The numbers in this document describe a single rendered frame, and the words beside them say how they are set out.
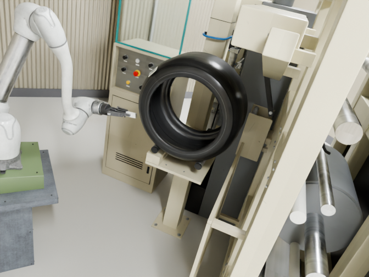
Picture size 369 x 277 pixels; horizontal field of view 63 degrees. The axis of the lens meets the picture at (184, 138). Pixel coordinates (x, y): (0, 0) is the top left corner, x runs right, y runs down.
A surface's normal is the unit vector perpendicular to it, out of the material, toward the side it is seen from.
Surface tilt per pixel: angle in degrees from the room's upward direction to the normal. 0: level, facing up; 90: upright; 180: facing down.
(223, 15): 90
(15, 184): 90
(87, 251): 0
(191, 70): 79
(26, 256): 90
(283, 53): 72
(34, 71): 90
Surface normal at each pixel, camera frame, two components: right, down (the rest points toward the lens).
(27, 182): 0.45, 0.51
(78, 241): 0.21, -0.86
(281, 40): -0.26, 0.10
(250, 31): -0.33, 0.38
